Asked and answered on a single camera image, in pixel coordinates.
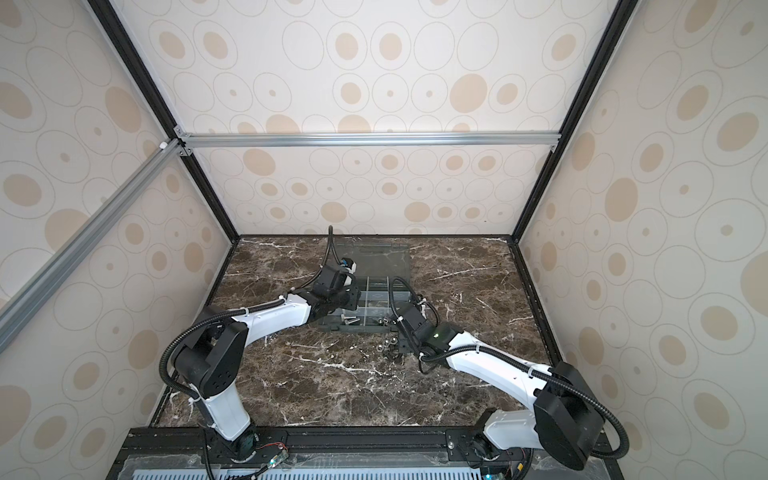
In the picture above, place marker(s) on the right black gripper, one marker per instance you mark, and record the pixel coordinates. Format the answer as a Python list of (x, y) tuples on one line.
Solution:
[(402, 345)]

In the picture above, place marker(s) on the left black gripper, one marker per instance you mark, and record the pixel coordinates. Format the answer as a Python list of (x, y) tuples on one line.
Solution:
[(353, 298)]

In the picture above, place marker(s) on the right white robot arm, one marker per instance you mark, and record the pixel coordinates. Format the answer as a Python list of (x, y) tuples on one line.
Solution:
[(558, 415)]

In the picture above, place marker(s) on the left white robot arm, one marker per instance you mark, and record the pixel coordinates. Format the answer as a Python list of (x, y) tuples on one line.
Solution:
[(204, 361)]

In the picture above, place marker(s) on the clear plastic organizer box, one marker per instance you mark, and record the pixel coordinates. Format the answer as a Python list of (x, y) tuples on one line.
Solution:
[(378, 261)]

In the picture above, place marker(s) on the horizontal aluminium rail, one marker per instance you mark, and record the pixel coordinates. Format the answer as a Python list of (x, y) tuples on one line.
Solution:
[(377, 139)]

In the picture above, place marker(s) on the black base frame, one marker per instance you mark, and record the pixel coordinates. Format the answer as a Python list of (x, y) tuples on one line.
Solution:
[(336, 453)]

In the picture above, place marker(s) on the diagonal aluminium rail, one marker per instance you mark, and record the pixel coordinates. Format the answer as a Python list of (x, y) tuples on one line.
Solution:
[(38, 290)]

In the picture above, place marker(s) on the left black corner post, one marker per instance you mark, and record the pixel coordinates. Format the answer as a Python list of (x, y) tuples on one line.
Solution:
[(118, 36)]

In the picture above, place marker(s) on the black corner post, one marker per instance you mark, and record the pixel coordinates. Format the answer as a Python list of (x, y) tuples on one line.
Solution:
[(118, 36), (605, 49)]

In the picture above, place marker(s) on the right black corner post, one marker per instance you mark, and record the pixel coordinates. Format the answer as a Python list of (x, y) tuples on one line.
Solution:
[(605, 49)]

